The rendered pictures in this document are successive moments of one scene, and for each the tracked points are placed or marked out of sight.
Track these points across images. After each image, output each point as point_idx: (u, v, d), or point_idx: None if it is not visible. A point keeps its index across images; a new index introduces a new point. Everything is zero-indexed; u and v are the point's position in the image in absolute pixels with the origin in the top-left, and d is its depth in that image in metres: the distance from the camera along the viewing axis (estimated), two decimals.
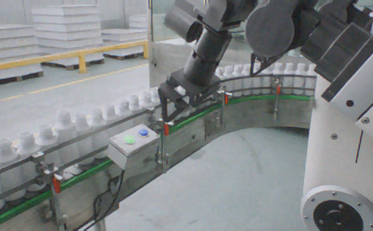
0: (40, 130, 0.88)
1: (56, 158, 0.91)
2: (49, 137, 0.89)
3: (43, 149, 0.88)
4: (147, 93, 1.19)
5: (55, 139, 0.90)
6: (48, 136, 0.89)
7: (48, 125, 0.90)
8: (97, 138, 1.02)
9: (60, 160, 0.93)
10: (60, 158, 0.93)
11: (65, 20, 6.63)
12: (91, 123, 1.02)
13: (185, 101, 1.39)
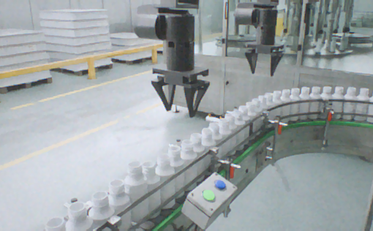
0: (112, 188, 0.78)
1: (128, 218, 0.81)
2: (121, 196, 0.79)
3: (115, 210, 0.78)
4: (209, 131, 1.09)
5: (127, 197, 0.80)
6: (121, 194, 0.79)
7: (120, 180, 0.81)
8: (165, 188, 0.93)
9: (131, 218, 0.83)
10: (131, 216, 0.83)
11: (74, 25, 6.53)
12: (158, 172, 0.92)
13: (240, 134, 1.29)
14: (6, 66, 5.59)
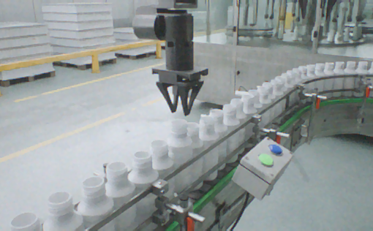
0: (156, 148, 0.65)
1: (172, 186, 0.69)
2: (165, 158, 0.66)
3: (159, 175, 0.66)
4: (251, 97, 0.96)
5: (171, 161, 0.68)
6: (165, 156, 0.66)
7: (162, 141, 0.68)
8: (208, 156, 0.80)
9: (174, 188, 0.70)
10: (174, 184, 0.70)
11: (77, 18, 6.41)
12: (200, 137, 0.79)
13: (279, 106, 1.16)
14: (9, 58, 5.47)
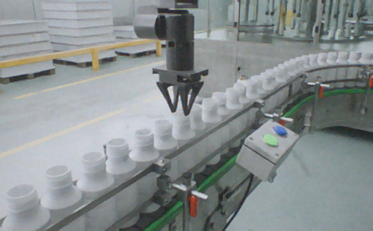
0: (158, 127, 0.63)
1: (175, 168, 0.66)
2: (168, 139, 0.64)
3: (160, 155, 0.64)
4: (254, 82, 0.94)
5: (175, 142, 0.65)
6: (168, 137, 0.64)
7: (167, 120, 0.66)
8: (211, 138, 0.78)
9: (178, 170, 0.68)
10: (178, 167, 0.68)
11: (77, 16, 6.39)
12: (203, 118, 0.78)
13: (281, 93, 1.14)
14: (9, 55, 5.45)
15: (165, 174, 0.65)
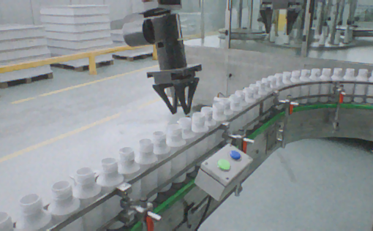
0: (122, 155, 0.73)
1: (138, 188, 0.76)
2: (132, 164, 0.74)
3: (125, 178, 0.74)
4: (220, 105, 1.04)
5: (137, 166, 0.75)
6: (132, 162, 0.74)
7: (129, 148, 0.76)
8: (176, 160, 0.88)
9: (141, 189, 0.78)
10: (140, 187, 0.78)
11: (74, 20, 6.48)
12: (169, 142, 0.87)
13: (251, 112, 1.24)
14: (6, 61, 5.54)
15: (130, 194, 0.75)
